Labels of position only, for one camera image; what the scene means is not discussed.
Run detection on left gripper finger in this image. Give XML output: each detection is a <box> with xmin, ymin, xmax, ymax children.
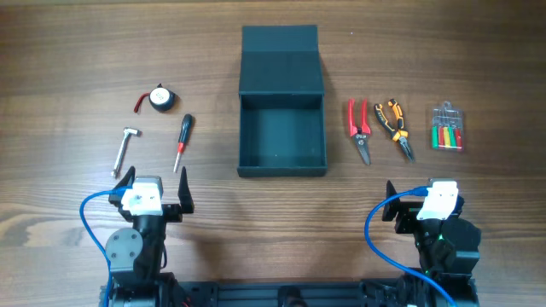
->
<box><xmin>113</xmin><ymin>166</ymin><xmax>136</xmax><ymax>194</ymax></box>
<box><xmin>177</xmin><ymin>167</ymin><xmax>195</xmax><ymax>213</ymax></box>

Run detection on silver L-shaped socket wrench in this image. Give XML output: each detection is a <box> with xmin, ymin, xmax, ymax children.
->
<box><xmin>111</xmin><ymin>127</ymin><xmax>142</xmax><ymax>178</ymax></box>

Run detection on orange black long-nose pliers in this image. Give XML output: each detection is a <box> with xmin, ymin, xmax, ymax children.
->
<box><xmin>374</xmin><ymin>99</ymin><xmax>415</xmax><ymax>162</ymax></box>

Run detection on red handled snips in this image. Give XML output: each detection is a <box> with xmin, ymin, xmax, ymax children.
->
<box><xmin>348</xmin><ymin>98</ymin><xmax>371</xmax><ymax>165</ymax></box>

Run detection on black round tape measure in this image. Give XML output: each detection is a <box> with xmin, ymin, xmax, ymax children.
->
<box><xmin>133</xmin><ymin>84</ymin><xmax>177</xmax><ymax>113</ymax></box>

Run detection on clear case coloured mini screwdrivers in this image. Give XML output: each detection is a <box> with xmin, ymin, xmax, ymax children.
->
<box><xmin>432</xmin><ymin>101</ymin><xmax>464</xmax><ymax>152</ymax></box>

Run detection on dark green lidded box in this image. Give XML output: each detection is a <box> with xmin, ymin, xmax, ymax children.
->
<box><xmin>237</xmin><ymin>25</ymin><xmax>328</xmax><ymax>177</ymax></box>

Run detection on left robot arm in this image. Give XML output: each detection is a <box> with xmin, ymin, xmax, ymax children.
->
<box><xmin>99</xmin><ymin>167</ymin><xmax>195</xmax><ymax>306</ymax></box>

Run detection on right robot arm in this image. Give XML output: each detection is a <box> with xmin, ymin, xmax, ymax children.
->
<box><xmin>363</xmin><ymin>180</ymin><xmax>481</xmax><ymax>306</ymax></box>

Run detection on left blue cable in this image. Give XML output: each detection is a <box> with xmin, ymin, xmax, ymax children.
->
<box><xmin>78</xmin><ymin>186</ymin><xmax>133</xmax><ymax>307</ymax></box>

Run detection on blue cable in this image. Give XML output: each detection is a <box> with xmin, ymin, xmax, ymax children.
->
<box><xmin>78</xmin><ymin>186</ymin><xmax>133</xmax><ymax>307</ymax></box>
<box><xmin>363</xmin><ymin>185</ymin><xmax>458</xmax><ymax>307</ymax></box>

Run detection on right blue cable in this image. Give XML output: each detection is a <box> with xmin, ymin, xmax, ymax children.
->
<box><xmin>363</xmin><ymin>185</ymin><xmax>458</xmax><ymax>307</ymax></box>

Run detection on black red handled screwdriver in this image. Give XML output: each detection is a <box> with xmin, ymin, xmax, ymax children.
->
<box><xmin>173</xmin><ymin>113</ymin><xmax>194</xmax><ymax>173</ymax></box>

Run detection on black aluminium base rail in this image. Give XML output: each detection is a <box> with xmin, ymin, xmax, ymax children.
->
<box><xmin>98</xmin><ymin>277</ymin><xmax>479</xmax><ymax>307</ymax></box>

